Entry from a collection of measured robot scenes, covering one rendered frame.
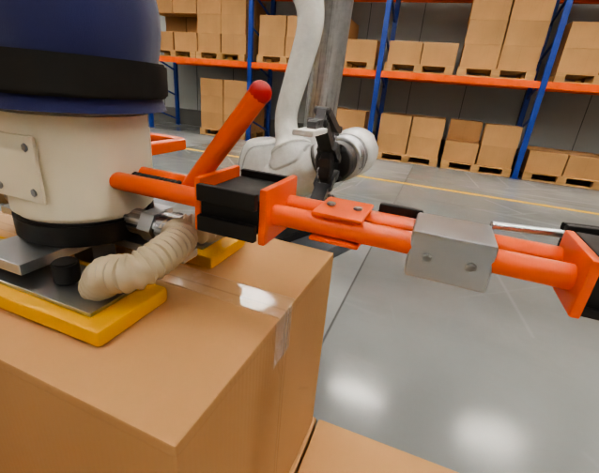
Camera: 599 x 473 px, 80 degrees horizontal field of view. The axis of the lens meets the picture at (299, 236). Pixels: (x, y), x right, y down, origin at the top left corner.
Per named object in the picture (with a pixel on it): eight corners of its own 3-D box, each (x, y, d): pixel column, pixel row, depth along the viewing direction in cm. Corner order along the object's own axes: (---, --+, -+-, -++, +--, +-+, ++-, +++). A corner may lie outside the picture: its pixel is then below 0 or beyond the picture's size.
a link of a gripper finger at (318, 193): (318, 164, 65) (319, 170, 66) (298, 216, 61) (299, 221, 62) (339, 168, 64) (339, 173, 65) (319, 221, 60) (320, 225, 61)
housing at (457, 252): (402, 276, 33) (412, 231, 31) (409, 250, 39) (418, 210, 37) (484, 296, 31) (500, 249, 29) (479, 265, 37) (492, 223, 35)
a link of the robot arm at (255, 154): (230, 203, 120) (226, 136, 112) (277, 196, 130) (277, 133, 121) (250, 217, 108) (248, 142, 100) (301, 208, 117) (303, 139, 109)
